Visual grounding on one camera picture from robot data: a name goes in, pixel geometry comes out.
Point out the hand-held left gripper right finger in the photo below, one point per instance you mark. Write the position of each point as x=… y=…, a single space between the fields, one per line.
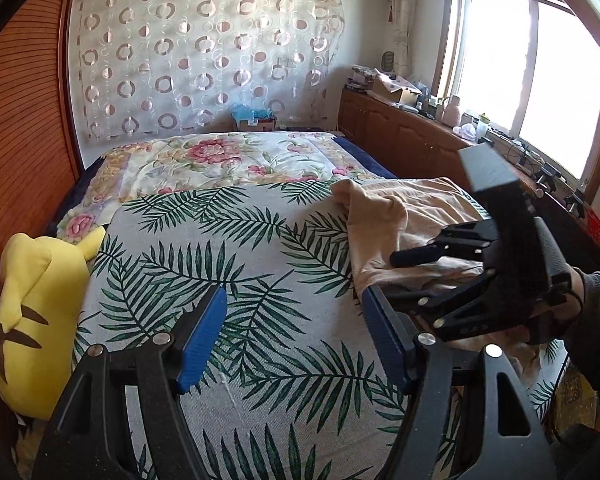
x=385 y=335

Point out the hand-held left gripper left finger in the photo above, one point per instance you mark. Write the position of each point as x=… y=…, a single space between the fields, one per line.
x=205 y=330

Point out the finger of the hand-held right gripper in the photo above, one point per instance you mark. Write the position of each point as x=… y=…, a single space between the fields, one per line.
x=430 y=297
x=415 y=256

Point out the beige t-shirt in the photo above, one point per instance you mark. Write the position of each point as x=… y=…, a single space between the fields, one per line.
x=405 y=220

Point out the person's right hand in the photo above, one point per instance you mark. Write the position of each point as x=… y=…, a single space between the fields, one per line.
x=575 y=295

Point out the red patterned bag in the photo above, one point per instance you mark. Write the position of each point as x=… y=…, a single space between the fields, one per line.
x=599 y=227

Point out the leaf print blanket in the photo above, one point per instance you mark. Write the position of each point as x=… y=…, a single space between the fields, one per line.
x=280 y=285

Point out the bottle with green cap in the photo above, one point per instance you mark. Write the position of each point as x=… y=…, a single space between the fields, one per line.
x=482 y=127

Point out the white plastic bag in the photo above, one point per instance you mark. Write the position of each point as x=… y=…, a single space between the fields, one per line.
x=465 y=131

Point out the wooden cabinet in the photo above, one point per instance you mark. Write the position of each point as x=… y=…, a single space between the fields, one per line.
x=405 y=135

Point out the white kettle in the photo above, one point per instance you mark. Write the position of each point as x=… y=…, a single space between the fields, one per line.
x=451 y=110

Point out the open cardboard box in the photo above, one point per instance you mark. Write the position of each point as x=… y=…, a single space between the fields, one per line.
x=395 y=91

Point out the floral quilt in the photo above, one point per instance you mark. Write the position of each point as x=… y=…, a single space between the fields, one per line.
x=220 y=160

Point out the yellow plush toy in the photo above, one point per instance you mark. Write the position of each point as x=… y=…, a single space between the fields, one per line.
x=35 y=300

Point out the window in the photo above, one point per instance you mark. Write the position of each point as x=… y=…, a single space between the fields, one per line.
x=495 y=60

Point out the stack of small boxes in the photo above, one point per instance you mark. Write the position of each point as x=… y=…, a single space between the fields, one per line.
x=362 y=79

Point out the small cardboard box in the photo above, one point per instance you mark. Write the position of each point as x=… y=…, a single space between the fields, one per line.
x=257 y=126

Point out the blue plastic bag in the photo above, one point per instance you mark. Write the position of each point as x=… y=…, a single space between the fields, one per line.
x=247 y=111

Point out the cream patterned curtain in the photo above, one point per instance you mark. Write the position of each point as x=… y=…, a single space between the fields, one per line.
x=405 y=20

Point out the sheer circle pattern curtain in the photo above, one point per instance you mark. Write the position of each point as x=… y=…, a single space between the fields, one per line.
x=180 y=60

